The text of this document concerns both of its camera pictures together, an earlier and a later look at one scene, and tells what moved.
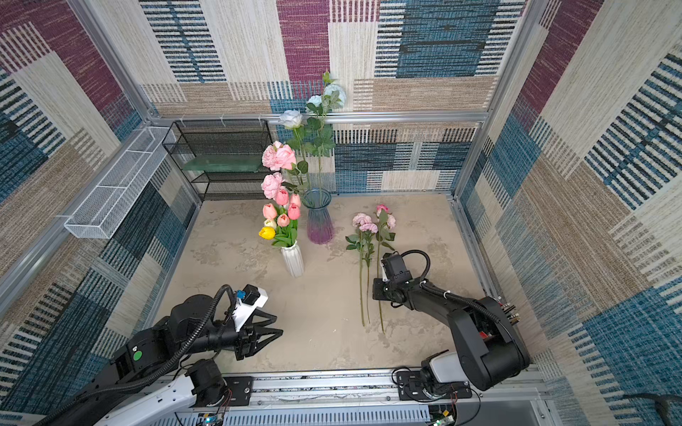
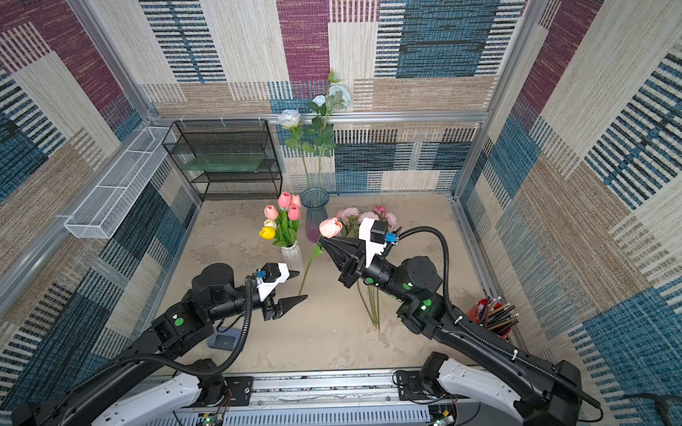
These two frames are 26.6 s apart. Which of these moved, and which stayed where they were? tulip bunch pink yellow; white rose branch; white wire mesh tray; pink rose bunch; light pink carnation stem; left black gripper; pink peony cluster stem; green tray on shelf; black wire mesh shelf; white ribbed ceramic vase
Moved: pink peony cluster stem; light pink carnation stem; pink rose bunch; left black gripper
Stayed: tulip bunch pink yellow; green tray on shelf; white ribbed ceramic vase; white wire mesh tray; white rose branch; black wire mesh shelf
